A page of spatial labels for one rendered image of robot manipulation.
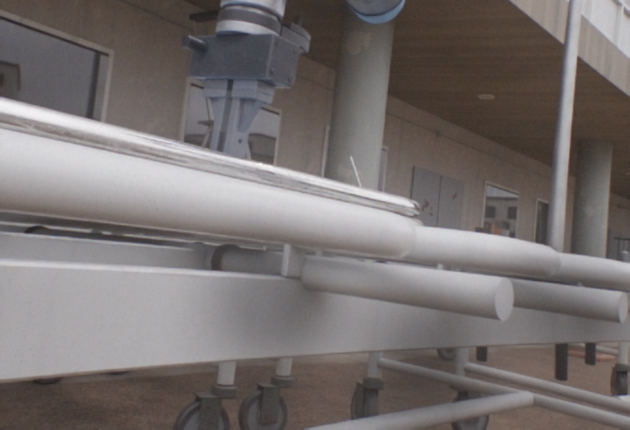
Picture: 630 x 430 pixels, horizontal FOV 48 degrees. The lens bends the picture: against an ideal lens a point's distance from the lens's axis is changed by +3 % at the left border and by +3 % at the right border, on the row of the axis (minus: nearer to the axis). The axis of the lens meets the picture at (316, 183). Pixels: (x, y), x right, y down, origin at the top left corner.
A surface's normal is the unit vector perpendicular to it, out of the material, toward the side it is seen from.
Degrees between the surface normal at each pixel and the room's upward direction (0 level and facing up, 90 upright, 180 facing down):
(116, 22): 90
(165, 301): 90
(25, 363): 90
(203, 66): 90
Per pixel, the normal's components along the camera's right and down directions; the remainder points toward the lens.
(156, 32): 0.77, 0.02
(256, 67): -0.61, -0.15
